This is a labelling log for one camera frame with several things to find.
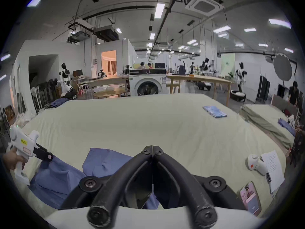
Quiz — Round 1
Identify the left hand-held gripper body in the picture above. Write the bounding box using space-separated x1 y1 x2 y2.
6 124 40 185

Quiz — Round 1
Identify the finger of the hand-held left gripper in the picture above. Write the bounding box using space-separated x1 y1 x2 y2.
33 144 54 162

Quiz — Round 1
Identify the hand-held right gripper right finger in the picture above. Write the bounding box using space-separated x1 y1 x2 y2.
152 146 247 227

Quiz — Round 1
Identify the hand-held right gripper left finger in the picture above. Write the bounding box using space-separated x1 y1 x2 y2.
60 146 153 228

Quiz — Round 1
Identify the blue garment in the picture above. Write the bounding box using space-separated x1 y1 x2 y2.
29 148 158 210

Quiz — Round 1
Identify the person's left hand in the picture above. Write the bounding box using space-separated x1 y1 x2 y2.
0 150 27 171

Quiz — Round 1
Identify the dark blue cloth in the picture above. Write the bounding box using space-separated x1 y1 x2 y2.
45 98 70 109

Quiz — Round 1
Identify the group of standing fans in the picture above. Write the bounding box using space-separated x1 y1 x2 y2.
30 79 58 111

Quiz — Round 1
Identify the blue striped packet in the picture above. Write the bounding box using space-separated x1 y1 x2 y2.
203 105 228 118

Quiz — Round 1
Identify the white humanoid robot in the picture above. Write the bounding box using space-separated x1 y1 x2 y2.
230 62 247 102
59 63 78 99

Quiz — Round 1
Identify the smartphone with lit screen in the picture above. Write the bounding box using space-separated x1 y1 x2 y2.
237 181 262 217

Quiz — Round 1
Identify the desk with monitor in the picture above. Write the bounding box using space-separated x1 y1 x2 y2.
71 70 92 95

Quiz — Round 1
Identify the white hand controller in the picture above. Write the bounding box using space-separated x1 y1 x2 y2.
247 154 269 176

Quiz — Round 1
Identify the round wooden table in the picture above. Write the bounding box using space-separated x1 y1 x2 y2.
94 89 127 99

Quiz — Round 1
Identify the white washing machine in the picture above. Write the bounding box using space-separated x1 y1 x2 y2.
129 68 167 97

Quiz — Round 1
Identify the long wooden table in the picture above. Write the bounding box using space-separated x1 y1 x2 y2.
166 74 233 106

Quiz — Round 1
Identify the white paper sheet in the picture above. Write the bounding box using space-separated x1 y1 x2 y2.
261 150 285 194

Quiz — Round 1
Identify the bed with green sheet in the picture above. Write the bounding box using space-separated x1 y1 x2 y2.
239 103 296 150

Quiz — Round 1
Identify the black humanoid robot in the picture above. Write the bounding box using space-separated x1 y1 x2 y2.
196 58 213 91

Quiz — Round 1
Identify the padded headboard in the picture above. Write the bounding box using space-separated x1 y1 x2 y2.
271 94 300 119

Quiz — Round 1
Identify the grey photo reflector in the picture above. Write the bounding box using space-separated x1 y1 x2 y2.
273 53 293 81

